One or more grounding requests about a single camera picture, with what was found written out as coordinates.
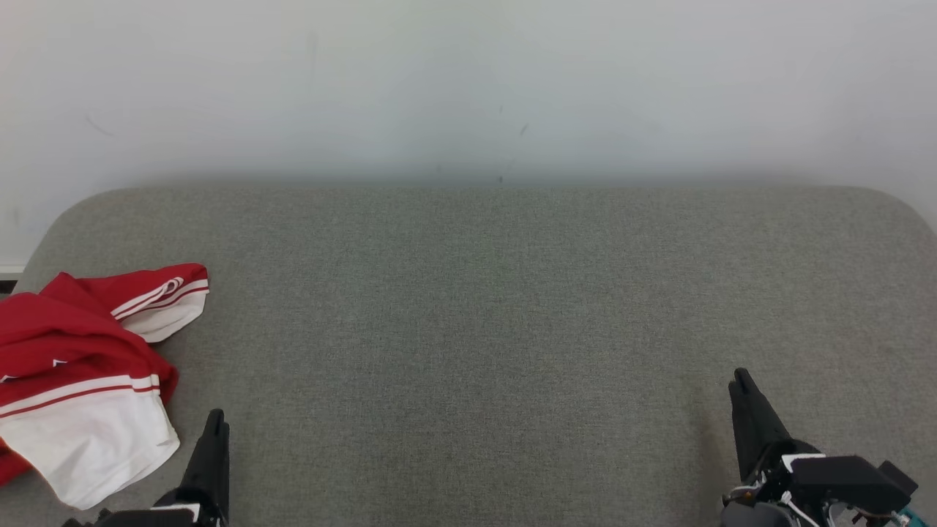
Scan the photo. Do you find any grey fabric sofa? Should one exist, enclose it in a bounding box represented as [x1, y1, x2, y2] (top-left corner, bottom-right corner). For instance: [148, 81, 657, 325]
[0, 184, 937, 527]

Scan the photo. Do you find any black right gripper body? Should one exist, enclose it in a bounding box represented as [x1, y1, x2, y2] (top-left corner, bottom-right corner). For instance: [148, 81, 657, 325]
[742, 437, 824, 507]

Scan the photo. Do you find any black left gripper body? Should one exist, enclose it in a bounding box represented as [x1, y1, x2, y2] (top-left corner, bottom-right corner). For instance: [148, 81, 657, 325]
[62, 492, 221, 527]

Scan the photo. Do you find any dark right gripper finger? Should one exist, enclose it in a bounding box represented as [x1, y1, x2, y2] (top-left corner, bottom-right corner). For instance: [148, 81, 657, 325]
[739, 367, 794, 444]
[728, 376, 764, 481]

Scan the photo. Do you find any red white printed jersey shirt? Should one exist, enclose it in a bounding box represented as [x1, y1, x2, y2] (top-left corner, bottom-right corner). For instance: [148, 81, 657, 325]
[0, 263, 210, 511]

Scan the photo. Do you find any thin white right arm cable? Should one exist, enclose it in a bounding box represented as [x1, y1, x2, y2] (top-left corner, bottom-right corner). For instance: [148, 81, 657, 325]
[778, 490, 822, 527]

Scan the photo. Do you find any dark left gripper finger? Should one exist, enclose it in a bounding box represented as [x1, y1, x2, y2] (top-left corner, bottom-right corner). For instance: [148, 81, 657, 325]
[179, 408, 221, 509]
[213, 410, 231, 525]

